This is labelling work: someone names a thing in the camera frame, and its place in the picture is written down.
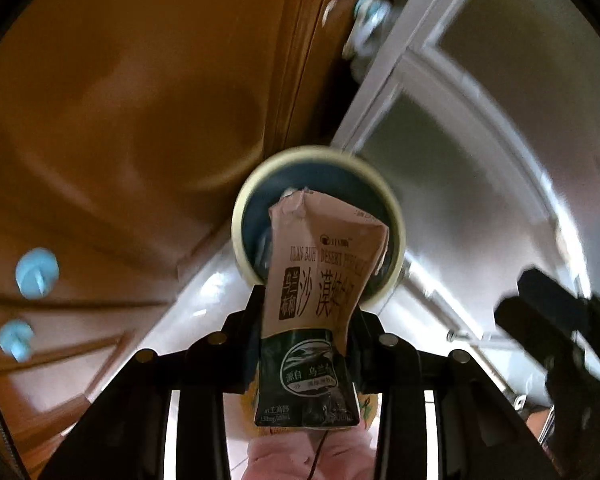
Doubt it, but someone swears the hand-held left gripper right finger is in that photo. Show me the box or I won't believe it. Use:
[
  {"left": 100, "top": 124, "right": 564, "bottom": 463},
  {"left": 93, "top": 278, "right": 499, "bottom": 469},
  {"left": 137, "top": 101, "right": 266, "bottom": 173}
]
[{"left": 347, "top": 306, "right": 566, "bottom": 480}]

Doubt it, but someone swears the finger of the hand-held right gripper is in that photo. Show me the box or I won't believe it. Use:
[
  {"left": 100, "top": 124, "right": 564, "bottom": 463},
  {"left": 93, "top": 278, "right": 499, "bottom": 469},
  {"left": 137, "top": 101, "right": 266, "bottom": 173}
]
[
  {"left": 516, "top": 267, "right": 588, "bottom": 313},
  {"left": 494, "top": 297, "right": 578, "bottom": 358}
]

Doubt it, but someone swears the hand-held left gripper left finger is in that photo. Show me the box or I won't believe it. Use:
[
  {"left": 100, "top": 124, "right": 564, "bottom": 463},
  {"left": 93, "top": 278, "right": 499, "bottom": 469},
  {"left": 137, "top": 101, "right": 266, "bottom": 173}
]
[{"left": 40, "top": 285, "right": 267, "bottom": 480}]

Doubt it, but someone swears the beige green milk carton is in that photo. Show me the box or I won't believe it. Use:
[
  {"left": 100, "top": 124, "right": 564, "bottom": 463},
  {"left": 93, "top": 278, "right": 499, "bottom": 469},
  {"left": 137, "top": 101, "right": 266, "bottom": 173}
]
[{"left": 254, "top": 187, "right": 389, "bottom": 429}]

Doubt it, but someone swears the person's pink clothing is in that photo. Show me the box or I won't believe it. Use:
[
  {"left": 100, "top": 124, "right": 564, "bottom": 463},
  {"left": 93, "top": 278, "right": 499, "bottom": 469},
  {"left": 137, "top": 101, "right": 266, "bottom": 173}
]
[{"left": 247, "top": 427, "right": 381, "bottom": 480}]

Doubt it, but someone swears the white framed glass door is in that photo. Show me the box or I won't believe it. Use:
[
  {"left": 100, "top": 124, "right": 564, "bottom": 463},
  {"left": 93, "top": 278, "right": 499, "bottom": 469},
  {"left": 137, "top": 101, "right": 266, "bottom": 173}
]
[{"left": 330, "top": 0, "right": 600, "bottom": 403}]

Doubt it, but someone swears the pale blue knob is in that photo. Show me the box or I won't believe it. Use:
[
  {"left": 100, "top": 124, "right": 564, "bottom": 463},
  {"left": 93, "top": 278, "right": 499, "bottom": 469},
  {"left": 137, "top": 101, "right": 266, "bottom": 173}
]
[
  {"left": 0, "top": 319, "right": 34, "bottom": 362},
  {"left": 14, "top": 247, "right": 60, "bottom": 299}
]

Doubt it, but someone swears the brown wooden cabinet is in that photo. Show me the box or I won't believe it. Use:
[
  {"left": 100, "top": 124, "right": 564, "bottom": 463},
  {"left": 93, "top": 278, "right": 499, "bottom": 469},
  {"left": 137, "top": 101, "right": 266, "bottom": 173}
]
[{"left": 0, "top": 0, "right": 395, "bottom": 480}]

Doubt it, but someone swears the thin black cable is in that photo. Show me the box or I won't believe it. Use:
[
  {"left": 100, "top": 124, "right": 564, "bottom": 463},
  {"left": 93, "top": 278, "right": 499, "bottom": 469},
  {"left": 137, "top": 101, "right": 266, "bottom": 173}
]
[{"left": 307, "top": 429, "right": 329, "bottom": 480}]

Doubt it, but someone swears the blue and white handle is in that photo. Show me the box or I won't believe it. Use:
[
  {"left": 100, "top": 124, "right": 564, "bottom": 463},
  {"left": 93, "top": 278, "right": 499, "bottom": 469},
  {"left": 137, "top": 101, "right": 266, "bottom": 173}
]
[{"left": 322, "top": 0, "right": 395, "bottom": 61}]

